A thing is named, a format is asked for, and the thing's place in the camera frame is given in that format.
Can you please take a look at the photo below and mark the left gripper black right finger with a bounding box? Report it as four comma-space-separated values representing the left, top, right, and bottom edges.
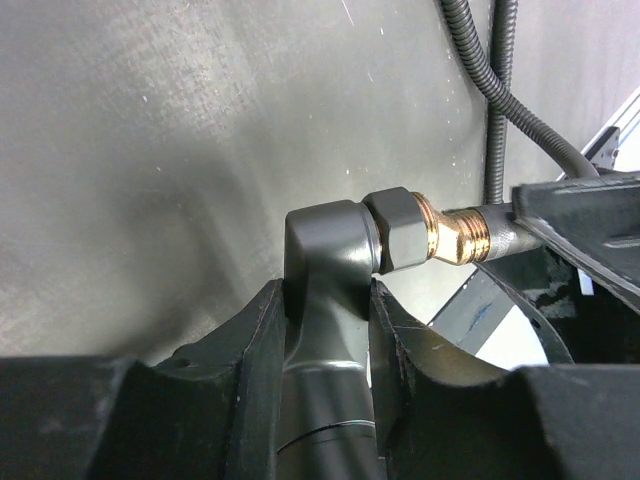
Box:
369, 281, 639, 479

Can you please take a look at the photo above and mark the black rubber hose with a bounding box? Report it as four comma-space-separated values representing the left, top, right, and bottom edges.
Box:
437, 0, 601, 264

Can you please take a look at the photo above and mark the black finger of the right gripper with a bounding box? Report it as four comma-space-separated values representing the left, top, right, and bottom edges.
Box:
511, 172, 639, 311
477, 249, 574, 364

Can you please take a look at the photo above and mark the black fitting with brass connectors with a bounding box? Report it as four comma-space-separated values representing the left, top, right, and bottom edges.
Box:
276, 187, 507, 479

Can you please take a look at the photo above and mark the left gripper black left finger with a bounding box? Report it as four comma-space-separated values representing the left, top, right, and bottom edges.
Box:
1, 280, 285, 479

